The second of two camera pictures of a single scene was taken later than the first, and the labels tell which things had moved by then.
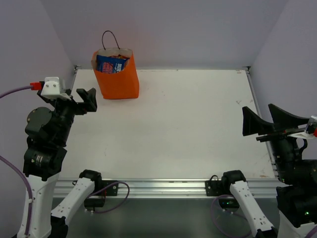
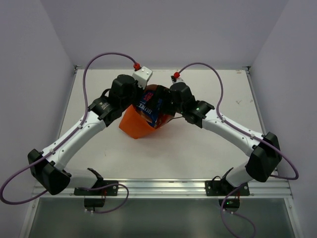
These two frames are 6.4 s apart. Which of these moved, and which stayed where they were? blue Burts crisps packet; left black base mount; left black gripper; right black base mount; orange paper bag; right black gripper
Moved: left black gripper; orange paper bag; blue Burts crisps packet; right black gripper
Stayed: right black base mount; left black base mount
